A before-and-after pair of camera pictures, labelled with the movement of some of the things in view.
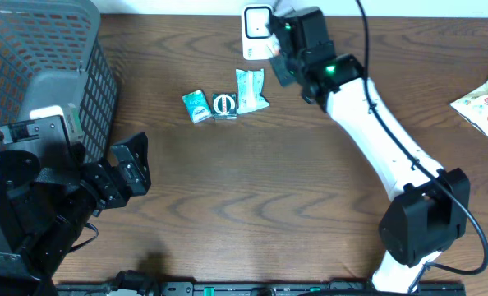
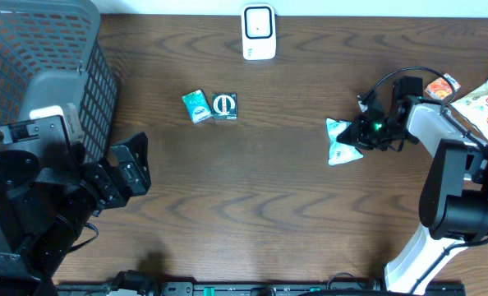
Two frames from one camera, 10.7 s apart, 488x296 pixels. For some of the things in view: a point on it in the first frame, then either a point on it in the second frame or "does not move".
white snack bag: [486, 107] does not move
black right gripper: [282, 72] → [357, 133]
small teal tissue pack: [197, 105] does not move
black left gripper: [115, 186] does not move
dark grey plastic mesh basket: [40, 54] does not move
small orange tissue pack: [274, 46] → [441, 88]
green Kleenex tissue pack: [250, 90] → [338, 151]
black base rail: [359, 288] does not move
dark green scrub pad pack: [224, 105] does not move
